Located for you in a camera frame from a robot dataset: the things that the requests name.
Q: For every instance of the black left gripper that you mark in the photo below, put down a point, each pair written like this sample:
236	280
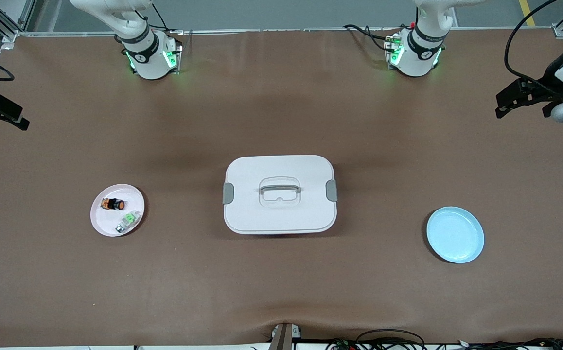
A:
547	79

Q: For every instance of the orange push-button switch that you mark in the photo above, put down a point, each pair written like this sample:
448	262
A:
114	204

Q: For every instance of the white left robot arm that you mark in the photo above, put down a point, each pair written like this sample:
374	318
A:
415	61

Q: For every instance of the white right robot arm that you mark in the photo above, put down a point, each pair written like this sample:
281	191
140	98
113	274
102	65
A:
148	63

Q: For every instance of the white lidded box grey latches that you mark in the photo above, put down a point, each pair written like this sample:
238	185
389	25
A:
281	214

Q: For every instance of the pink round plate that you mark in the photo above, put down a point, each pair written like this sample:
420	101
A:
109	221

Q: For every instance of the light blue round plate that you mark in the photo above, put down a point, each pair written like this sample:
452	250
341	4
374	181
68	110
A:
455	236

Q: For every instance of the brown table cover mat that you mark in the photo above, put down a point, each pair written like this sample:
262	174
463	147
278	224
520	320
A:
281	282

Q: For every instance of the green push-button switch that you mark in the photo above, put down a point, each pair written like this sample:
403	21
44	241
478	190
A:
127	222

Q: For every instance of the silver table edge rail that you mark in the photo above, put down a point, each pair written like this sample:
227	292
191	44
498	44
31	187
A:
320	29

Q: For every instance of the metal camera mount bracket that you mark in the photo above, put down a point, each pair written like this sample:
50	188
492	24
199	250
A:
284	338

